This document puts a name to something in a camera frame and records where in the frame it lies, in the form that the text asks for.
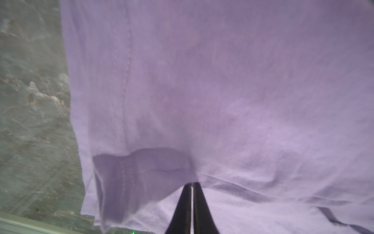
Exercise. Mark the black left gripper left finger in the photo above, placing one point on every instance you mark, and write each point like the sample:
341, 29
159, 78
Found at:
181, 220

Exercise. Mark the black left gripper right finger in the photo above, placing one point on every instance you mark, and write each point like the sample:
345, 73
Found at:
202, 220

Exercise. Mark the purple t-shirt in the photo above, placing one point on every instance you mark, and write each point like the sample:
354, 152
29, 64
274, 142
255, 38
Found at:
269, 105

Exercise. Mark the aluminium front rail frame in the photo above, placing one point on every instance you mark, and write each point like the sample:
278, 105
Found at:
13, 224

